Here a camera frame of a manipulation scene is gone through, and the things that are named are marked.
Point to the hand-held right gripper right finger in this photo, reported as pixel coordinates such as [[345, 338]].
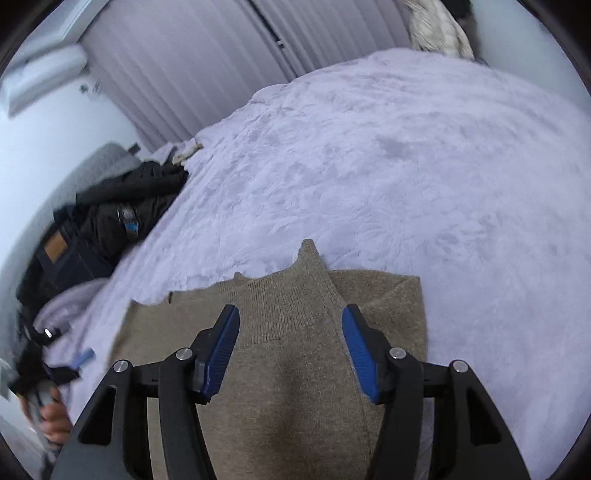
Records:
[[362, 355]]

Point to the small white cloth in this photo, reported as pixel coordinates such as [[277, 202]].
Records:
[[187, 152]]

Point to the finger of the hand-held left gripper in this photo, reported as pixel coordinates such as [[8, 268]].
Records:
[[85, 356]]

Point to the black jacket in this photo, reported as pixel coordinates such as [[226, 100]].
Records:
[[138, 184]]

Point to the white air conditioner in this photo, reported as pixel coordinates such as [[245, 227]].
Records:
[[41, 74]]

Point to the white puffer jacket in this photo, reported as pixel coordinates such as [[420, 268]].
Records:
[[434, 27]]

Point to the pale pleated curtain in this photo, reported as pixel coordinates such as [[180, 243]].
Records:
[[184, 60]]

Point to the lavender fleece blanket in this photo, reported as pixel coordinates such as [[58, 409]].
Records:
[[369, 184]]

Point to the dark blue jeans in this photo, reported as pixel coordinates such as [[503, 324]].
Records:
[[78, 258]]

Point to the person's left hand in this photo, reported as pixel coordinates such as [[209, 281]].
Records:
[[57, 420]]

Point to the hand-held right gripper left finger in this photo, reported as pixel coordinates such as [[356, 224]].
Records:
[[221, 355]]

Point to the grey headboard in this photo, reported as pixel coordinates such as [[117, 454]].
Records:
[[108, 161]]

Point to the brown knit sweater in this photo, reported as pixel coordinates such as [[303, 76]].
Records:
[[295, 369]]

